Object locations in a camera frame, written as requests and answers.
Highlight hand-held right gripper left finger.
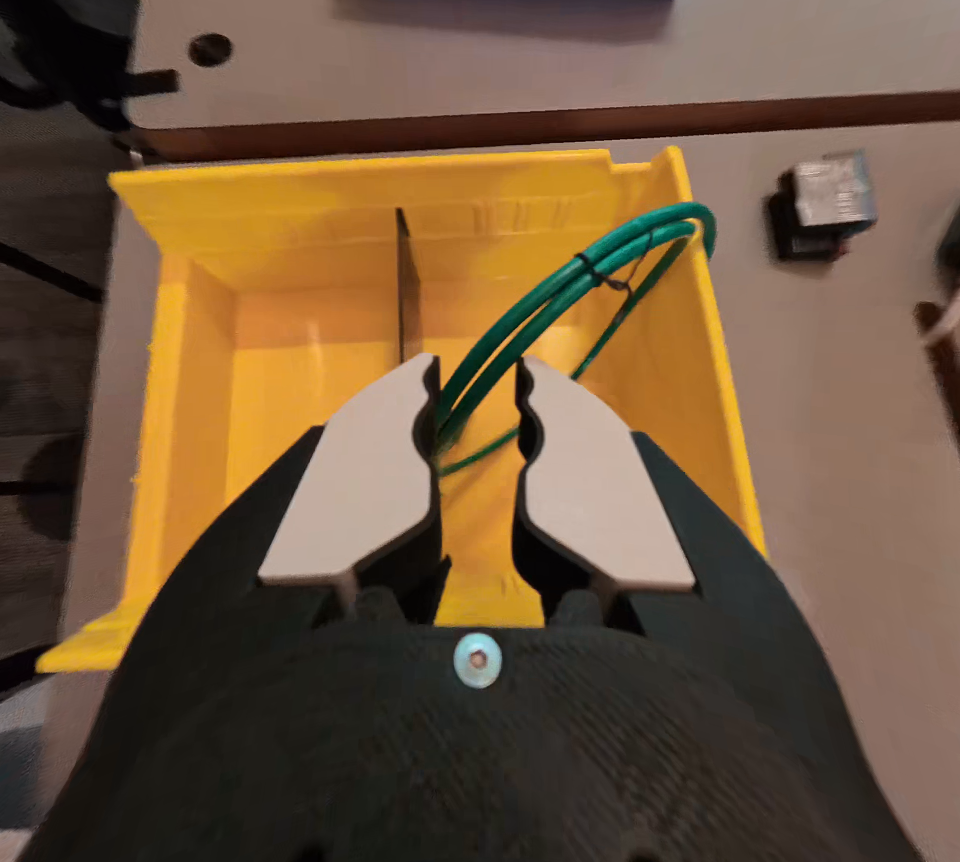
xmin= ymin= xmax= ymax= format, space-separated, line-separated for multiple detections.
xmin=255 ymin=352 xmax=453 ymax=625

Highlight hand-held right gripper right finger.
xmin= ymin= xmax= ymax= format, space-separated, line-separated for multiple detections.
xmin=512 ymin=356 xmax=699 ymax=625

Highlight yellow storage bin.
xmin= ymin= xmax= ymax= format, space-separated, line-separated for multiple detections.
xmin=36 ymin=144 xmax=768 ymax=676

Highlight green network cable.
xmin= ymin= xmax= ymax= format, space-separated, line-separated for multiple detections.
xmin=431 ymin=201 xmax=720 ymax=482

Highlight black twist tie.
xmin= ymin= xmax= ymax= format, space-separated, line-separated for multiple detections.
xmin=576 ymin=249 xmax=640 ymax=295

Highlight black power adapter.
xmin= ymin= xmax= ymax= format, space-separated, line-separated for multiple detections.
xmin=766 ymin=151 xmax=880 ymax=262

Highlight black office chair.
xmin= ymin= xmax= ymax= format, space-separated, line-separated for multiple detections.
xmin=0 ymin=0 xmax=181 ymax=132

